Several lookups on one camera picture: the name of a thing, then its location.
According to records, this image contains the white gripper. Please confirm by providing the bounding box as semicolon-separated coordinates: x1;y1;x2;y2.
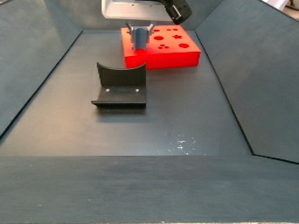
102;0;171;43

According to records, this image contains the black curved fixture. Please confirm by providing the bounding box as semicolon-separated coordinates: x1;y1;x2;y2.
91;64;146;108

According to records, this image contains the red shape sorter block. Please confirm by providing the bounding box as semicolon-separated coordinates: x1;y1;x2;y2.
122;25;202;69

